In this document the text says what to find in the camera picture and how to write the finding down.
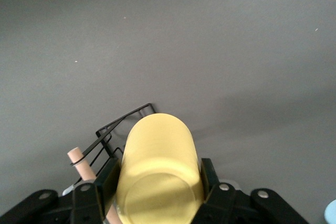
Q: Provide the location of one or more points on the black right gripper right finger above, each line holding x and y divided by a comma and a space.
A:
223, 205

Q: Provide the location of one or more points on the light blue plastic cup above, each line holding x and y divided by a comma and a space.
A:
331, 211

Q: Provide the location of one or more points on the yellow plastic cup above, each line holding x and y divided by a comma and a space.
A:
160, 161

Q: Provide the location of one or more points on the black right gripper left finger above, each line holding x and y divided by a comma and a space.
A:
86, 203

